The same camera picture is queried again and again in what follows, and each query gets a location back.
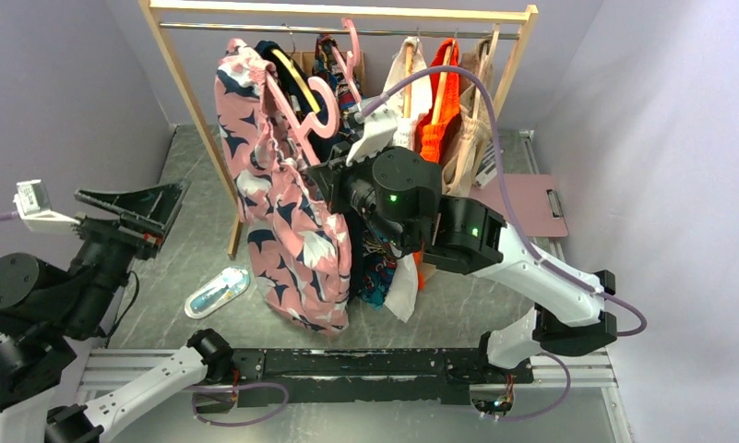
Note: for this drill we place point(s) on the yellow hanger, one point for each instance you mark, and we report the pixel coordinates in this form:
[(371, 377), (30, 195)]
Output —
[(298, 79)]

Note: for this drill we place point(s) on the wooden clothes rack frame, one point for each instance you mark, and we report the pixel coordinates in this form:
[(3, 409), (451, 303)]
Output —
[(516, 26)]

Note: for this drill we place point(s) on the orange shorts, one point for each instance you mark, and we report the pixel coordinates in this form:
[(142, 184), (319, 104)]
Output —
[(431, 135)]

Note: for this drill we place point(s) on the wooden hanger in beige garment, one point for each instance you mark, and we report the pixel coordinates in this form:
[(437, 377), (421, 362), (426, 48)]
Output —
[(475, 122)]

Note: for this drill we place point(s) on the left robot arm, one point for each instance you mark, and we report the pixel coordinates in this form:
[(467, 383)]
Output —
[(43, 309)]

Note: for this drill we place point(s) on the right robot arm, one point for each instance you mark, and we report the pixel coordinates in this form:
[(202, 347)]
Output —
[(398, 193)]

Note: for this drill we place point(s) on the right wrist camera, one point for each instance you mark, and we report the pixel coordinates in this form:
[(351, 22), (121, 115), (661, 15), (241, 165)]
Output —
[(378, 127)]

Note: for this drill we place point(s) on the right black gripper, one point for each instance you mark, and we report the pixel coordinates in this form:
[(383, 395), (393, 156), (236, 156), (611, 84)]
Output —
[(333, 176)]

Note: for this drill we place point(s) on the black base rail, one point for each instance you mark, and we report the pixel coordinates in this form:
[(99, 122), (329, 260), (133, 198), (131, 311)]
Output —
[(446, 375)]

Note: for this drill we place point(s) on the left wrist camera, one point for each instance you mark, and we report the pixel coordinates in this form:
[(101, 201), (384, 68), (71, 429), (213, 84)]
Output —
[(35, 210)]

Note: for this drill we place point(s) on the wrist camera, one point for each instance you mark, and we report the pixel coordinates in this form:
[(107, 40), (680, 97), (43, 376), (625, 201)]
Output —
[(378, 127), (35, 210)]

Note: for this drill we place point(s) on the pink clipboard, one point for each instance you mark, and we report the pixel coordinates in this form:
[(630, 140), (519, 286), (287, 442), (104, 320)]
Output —
[(532, 199)]

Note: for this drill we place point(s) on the metal hanging rod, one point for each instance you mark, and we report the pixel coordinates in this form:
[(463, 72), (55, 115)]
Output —
[(319, 30)]

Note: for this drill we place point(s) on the colourful patterned garment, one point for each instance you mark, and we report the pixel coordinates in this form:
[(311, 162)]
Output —
[(372, 271)]

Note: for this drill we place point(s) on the beige garment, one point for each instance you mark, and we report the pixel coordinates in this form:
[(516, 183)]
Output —
[(452, 185)]

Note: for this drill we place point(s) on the pink patterned shorts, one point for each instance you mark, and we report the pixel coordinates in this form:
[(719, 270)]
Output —
[(300, 253)]

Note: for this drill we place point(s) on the wooden hanger in orange shorts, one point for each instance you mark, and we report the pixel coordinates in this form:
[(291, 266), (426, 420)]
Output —
[(446, 52)]

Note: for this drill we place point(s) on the navy blue garment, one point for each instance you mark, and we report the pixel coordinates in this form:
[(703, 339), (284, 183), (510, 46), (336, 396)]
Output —
[(322, 147)]

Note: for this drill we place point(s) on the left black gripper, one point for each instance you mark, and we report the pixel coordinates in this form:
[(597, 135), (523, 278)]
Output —
[(155, 207)]

